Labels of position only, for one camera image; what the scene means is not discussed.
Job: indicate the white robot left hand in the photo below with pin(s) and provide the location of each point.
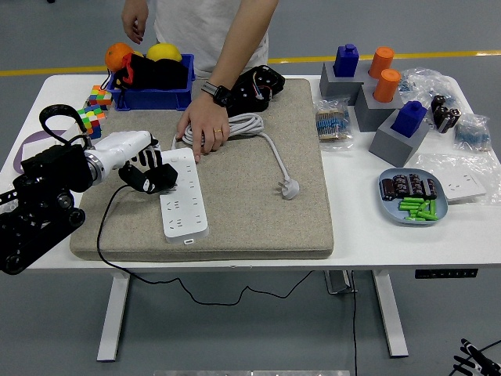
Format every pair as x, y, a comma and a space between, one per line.
121, 147

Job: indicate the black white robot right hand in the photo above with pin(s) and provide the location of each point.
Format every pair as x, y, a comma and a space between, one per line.
475, 350

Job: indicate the person's right hand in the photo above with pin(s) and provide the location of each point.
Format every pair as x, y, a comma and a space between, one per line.
135, 21

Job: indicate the person's left hand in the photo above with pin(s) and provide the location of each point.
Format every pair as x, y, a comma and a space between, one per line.
207, 125

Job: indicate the black plug adapter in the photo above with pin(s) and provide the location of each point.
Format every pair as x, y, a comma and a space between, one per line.
168, 176

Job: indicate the white power strip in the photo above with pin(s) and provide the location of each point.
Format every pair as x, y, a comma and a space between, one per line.
184, 219

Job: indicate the person's left forearm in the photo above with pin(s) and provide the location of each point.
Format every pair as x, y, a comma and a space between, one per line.
242, 43

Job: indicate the black wristwatch grey band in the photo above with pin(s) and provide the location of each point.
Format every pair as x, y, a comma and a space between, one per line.
221, 96

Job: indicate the twisted colourful puzzle cube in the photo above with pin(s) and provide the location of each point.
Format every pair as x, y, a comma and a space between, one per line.
94, 121

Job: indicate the orange fruit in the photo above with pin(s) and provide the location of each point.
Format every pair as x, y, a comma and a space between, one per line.
116, 55

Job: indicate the yellow lemon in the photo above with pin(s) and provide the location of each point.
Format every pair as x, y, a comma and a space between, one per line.
162, 51

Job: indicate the black pouch with red trim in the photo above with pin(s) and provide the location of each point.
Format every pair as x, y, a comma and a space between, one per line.
137, 72

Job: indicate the small colourful puzzle cube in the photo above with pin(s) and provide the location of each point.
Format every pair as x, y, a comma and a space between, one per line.
98, 96

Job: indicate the blue plastic bin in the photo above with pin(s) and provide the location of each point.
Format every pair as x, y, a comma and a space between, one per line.
156, 100

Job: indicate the plain black cloth pouch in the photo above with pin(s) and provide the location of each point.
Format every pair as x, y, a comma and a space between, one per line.
170, 74

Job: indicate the black table control panel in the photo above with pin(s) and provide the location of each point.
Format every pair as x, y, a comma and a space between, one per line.
446, 273

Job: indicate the white table leg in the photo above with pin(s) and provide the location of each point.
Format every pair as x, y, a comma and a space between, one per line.
113, 313
387, 309

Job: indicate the beige fabric mat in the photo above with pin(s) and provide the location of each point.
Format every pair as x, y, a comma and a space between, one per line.
242, 219

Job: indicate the clear bag of resistors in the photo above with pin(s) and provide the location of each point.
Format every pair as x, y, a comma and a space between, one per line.
332, 123

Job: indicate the grey block holder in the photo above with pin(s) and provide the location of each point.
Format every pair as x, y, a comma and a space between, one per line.
336, 88
370, 115
391, 149

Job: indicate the green battery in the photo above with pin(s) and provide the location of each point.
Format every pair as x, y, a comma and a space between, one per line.
413, 213
409, 204
408, 208
415, 219
413, 199
424, 205
433, 207
427, 215

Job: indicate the blue square peg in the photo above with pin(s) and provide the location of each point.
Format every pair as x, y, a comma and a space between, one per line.
408, 119
345, 60

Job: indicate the blue-grey plate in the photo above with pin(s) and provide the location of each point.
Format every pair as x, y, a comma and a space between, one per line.
387, 211

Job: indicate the dark brown capacitor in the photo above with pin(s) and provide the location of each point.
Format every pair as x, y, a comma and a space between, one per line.
430, 189
387, 189
401, 184
416, 184

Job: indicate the orange cylinder peg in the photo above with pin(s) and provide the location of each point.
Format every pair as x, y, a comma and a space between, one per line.
386, 86
380, 62

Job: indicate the large clear plastic bag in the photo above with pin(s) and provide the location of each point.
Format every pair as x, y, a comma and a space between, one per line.
434, 162

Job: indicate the clear bag of blue parts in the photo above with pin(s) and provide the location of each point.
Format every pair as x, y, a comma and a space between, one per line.
471, 135
422, 84

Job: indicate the bag of black capacitors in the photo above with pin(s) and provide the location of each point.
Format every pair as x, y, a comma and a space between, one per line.
444, 115

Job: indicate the white wall switch panel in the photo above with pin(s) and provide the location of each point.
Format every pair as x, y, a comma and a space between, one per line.
72, 131
37, 145

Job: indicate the metal bracket under table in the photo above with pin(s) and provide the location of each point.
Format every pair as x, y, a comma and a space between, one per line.
336, 282

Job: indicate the white wall socket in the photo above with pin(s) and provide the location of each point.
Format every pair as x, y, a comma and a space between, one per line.
462, 188

